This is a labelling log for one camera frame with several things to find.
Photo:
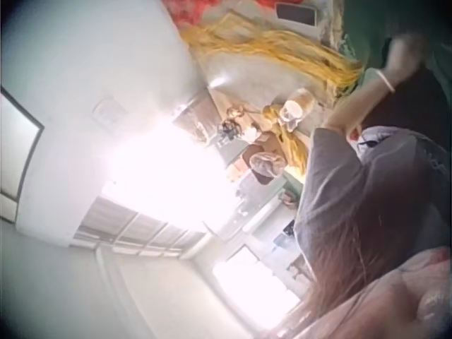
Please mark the red patterned cloth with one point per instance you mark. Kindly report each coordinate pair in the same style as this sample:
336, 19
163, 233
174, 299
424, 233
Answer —
212, 17

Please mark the person's left hand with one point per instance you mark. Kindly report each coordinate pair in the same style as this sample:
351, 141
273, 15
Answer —
400, 56

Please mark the clear plastic jar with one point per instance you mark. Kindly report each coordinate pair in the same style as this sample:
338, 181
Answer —
295, 107

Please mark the cluttered table with items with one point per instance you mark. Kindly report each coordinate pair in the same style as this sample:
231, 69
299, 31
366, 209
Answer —
243, 141

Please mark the window with grille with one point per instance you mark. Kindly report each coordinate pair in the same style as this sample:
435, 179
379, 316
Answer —
141, 226

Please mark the clear bag of bread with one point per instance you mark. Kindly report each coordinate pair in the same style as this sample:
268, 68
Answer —
265, 164

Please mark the black phone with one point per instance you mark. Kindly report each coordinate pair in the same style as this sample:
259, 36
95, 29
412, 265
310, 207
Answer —
296, 14

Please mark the yellow fibre bundle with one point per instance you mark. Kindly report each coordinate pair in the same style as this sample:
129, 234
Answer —
282, 53

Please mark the white wrist bangle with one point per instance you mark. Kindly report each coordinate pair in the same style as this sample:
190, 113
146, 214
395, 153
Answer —
385, 80

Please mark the dark framed door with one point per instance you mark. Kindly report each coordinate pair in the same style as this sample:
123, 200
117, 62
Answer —
17, 159

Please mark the white wall switch plate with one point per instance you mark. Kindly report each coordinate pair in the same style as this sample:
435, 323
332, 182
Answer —
107, 112

